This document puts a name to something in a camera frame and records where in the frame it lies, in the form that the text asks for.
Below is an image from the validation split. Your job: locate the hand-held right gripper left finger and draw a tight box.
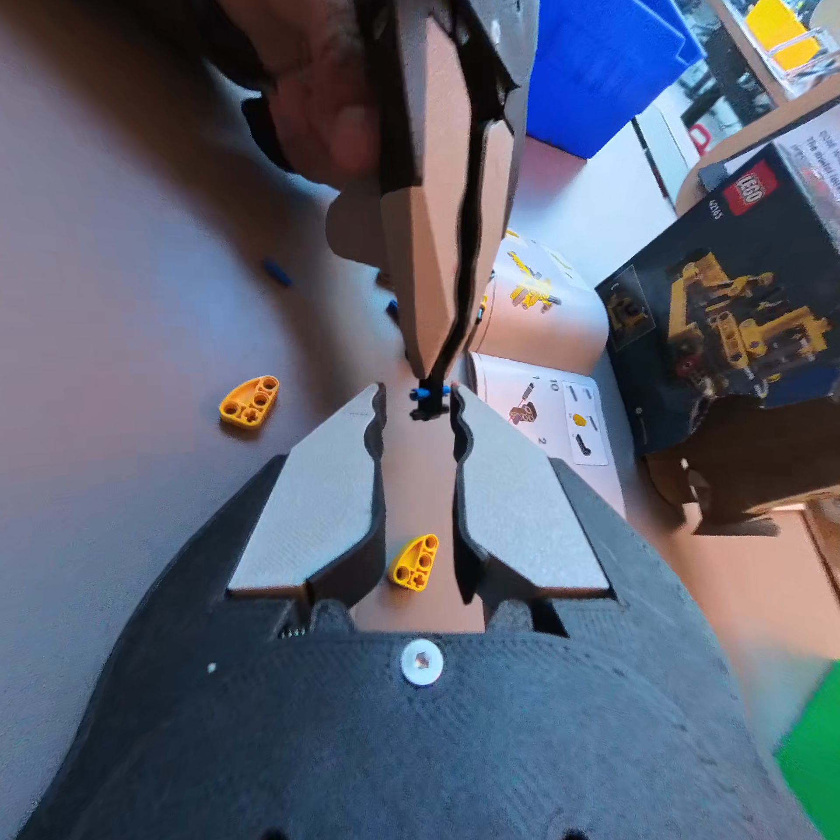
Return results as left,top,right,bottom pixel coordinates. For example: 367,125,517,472
226,382,388,611

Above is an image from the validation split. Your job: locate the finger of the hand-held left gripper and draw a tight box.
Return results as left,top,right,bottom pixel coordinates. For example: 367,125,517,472
379,5,473,383
433,118,519,388

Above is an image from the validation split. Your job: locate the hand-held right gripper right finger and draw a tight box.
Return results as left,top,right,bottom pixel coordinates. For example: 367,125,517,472
450,382,613,631

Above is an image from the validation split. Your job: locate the yellow triangular lego piece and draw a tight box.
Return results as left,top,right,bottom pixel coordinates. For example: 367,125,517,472
388,533,439,592
218,375,281,429

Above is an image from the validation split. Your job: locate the black angled lego beam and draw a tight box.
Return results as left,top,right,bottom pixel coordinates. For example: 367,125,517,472
408,381,454,422

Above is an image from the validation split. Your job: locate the dark lego box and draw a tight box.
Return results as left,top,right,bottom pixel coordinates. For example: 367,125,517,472
594,141,840,536

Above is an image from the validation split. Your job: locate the person's left hand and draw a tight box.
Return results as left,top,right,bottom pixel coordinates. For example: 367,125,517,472
217,0,380,193

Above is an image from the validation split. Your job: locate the blue plastic bin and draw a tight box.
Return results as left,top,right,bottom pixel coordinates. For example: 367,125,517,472
525,0,706,161

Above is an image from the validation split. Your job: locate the white instruction booklet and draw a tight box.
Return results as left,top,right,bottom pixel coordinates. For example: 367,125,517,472
466,226,629,519

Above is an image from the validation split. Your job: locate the yellow pad in clear holder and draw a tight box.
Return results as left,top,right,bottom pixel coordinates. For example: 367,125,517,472
745,0,831,83

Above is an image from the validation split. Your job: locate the printed instruction sheet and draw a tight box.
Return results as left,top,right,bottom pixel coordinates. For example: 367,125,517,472
771,108,840,204

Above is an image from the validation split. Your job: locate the green plastic bin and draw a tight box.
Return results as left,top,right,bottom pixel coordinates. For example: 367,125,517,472
774,676,840,840

